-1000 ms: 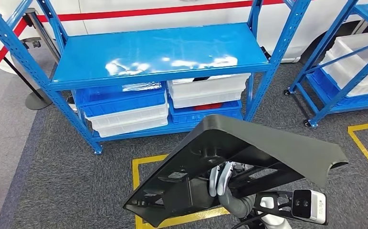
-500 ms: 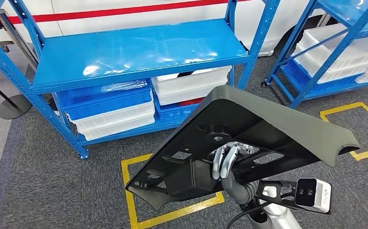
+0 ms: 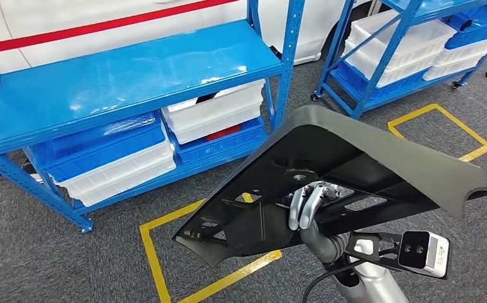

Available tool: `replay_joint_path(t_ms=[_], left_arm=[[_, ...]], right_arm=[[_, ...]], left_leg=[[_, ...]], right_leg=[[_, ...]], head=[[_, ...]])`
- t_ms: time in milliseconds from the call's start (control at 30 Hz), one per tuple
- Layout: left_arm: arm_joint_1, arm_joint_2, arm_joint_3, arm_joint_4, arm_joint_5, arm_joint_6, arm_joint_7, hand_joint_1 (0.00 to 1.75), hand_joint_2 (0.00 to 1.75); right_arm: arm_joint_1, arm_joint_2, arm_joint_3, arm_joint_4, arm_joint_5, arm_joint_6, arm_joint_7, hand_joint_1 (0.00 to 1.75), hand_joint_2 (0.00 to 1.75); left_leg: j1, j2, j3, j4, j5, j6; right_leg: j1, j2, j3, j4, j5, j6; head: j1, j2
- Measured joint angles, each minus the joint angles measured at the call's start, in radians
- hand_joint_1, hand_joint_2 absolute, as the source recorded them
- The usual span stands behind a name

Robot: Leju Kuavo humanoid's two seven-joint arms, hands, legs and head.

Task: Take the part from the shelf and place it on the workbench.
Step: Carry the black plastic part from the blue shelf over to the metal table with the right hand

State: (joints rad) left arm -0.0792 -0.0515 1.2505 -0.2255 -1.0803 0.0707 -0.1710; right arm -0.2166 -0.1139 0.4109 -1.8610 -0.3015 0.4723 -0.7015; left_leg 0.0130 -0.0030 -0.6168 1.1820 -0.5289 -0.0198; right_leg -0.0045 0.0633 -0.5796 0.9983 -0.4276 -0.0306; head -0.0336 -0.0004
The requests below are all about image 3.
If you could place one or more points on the blue metal shelf rack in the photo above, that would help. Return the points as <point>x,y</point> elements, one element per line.
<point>382,58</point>
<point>122,79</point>

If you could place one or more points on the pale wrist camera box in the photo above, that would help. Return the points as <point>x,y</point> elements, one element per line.
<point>431,255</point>

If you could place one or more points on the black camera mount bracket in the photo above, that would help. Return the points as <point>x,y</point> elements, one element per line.
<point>377,263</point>

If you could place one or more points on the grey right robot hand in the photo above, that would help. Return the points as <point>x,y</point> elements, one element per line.
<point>308,209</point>

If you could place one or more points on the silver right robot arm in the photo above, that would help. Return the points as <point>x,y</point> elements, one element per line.
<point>377,288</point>

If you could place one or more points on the white car with red stripe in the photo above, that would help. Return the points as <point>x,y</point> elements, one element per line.
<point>101,12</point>

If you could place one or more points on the red item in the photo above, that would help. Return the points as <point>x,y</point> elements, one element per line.
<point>222,133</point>

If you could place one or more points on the black plastic panel part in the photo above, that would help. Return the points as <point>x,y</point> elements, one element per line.
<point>310,146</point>

